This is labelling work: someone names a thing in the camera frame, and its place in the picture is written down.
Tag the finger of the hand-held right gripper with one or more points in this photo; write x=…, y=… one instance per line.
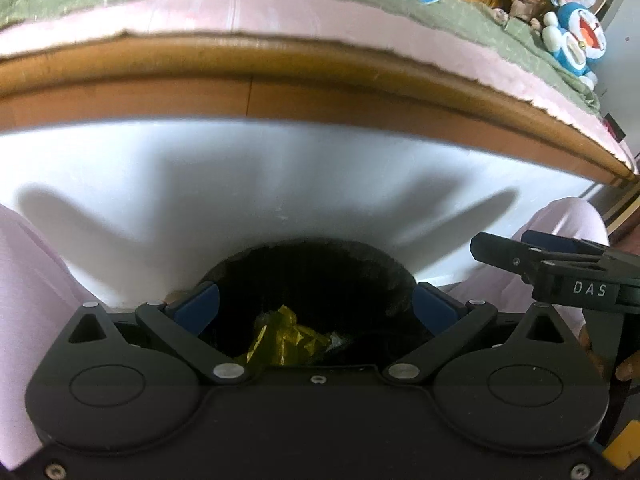
x=570, y=242
x=505, y=255

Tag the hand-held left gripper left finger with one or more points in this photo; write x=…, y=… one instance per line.
x=197, y=306

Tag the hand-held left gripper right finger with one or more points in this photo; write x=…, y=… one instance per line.
x=437, y=308

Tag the yellow wrapper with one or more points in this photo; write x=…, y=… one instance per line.
x=285, y=335

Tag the black trash bin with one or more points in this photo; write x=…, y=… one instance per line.
x=325, y=280

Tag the person's right hand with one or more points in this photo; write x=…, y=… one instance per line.
x=591, y=352

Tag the small black and red box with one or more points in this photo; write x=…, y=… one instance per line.
x=614, y=127

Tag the blue cat plush toy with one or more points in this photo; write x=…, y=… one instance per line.
x=575, y=30

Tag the wooden table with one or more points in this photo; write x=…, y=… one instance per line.
x=300, y=95

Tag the pink table mat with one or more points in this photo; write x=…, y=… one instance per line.
x=200, y=10

